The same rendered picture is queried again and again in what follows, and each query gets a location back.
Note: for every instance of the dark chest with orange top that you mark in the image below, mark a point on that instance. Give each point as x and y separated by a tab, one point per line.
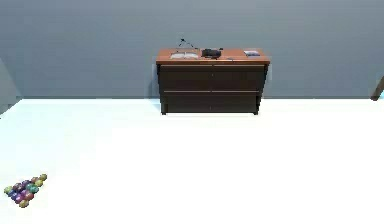
211	80

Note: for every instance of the open white book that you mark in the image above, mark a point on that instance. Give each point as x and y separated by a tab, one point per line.
184	55

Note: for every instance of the black round object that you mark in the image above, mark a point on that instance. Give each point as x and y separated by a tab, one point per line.
211	53

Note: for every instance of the small grey flat object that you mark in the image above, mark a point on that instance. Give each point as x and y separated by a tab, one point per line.
230	59

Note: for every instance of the thin black desk lamp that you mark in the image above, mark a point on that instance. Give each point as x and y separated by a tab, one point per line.
183	42

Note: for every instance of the small blue-white book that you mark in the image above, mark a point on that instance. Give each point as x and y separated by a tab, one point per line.
251	53

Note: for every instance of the yellow-green ball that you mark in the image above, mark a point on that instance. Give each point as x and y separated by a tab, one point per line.
43	177

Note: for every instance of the yellow ball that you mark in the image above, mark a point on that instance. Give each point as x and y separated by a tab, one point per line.
39	183
23	203

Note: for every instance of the brown-red ball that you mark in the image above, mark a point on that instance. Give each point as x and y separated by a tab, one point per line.
34	180

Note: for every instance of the teal ball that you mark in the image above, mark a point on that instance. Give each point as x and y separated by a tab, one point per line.
33	189

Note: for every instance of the purple ball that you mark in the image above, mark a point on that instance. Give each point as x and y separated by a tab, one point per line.
24	192
25	183

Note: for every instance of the red ball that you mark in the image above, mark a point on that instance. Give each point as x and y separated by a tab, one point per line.
29	196

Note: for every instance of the maroon ball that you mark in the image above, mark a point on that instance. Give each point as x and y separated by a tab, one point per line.
17	186

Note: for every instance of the magenta ball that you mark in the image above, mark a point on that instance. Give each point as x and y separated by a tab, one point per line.
18	199

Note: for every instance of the blue ball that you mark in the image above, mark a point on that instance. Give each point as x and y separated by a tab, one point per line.
12	193

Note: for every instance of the olive ball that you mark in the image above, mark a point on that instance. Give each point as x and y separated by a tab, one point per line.
8	190

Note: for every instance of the brown slanted wooden post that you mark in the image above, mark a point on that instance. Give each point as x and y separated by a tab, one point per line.
378	90

